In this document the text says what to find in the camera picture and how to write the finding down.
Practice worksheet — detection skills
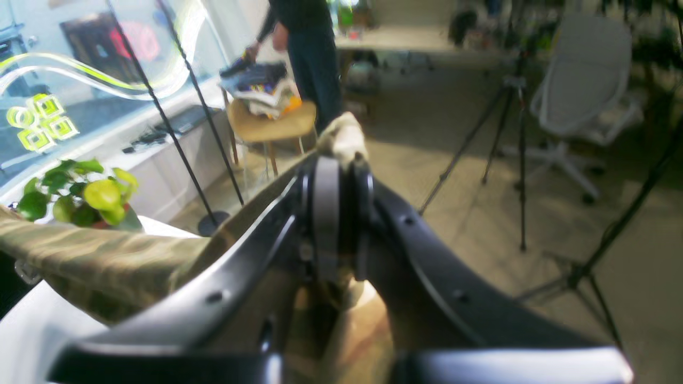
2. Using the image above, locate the green potted plant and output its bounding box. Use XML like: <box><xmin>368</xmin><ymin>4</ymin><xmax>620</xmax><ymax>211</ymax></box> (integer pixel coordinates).
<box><xmin>14</xmin><ymin>158</ymin><xmax>144</xmax><ymax>233</ymax></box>

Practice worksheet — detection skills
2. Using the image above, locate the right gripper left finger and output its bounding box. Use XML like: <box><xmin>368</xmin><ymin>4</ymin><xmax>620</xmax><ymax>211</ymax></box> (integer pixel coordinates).
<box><xmin>48</xmin><ymin>156</ymin><xmax>342</xmax><ymax>383</ymax></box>

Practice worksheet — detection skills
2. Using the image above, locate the white office chair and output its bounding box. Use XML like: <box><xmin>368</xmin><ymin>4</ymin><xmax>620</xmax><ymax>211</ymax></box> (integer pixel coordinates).
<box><xmin>495</xmin><ymin>14</ymin><xmax>644</xmax><ymax>204</ymax></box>

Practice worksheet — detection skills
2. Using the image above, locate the black tripod stand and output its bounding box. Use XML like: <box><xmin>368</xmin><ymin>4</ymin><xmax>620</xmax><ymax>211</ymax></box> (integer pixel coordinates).
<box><xmin>416</xmin><ymin>43</ymin><xmax>683</xmax><ymax>353</ymax></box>

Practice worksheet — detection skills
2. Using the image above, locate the camouflage pattern T-shirt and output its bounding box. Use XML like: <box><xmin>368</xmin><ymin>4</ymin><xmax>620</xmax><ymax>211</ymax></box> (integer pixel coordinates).
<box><xmin>0</xmin><ymin>111</ymin><xmax>398</xmax><ymax>384</ymax></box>

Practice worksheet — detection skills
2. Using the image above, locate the wooden chair with items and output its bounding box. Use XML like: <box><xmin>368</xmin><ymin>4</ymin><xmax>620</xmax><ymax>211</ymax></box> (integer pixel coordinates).
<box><xmin>219</xmin><ymin>58</ymin><xmax>317</xmax><ymax>177</ymax></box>

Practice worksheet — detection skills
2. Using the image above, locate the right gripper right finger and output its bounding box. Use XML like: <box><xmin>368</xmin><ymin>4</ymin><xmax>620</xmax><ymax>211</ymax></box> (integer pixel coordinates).
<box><xmin>352</xmin><ymin>161</ymin><xmax>634</xmax><ymax>383</ymax></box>

